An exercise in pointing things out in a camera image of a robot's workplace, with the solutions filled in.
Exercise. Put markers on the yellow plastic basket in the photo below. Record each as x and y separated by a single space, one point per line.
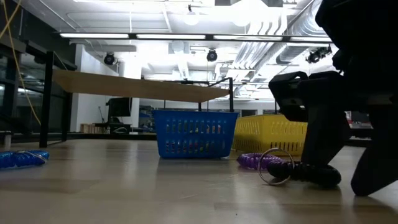
267 119

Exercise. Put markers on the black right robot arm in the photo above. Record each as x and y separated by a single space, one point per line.
367 31

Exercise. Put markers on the wooden shelf riser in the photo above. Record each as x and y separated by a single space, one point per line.
140 88

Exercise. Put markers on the black computer monitor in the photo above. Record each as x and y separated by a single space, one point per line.
119 107

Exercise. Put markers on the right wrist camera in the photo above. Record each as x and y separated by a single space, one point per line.
287 93

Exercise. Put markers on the round ceiling spotlight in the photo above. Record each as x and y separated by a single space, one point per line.
109 58
211 55
315 56

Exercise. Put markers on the overhead LED light bar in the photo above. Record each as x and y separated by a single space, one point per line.
90 35

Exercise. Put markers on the stack of wooden boxes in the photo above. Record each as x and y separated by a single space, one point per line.
87 128

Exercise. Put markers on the black metal rig frame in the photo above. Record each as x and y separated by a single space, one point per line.
93 136

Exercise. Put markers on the blue plastic basket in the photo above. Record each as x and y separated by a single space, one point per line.
192 116

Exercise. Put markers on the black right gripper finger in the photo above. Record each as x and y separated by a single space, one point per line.
326 137
382 149

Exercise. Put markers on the silver ventilation duct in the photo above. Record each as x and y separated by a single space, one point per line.
295 53

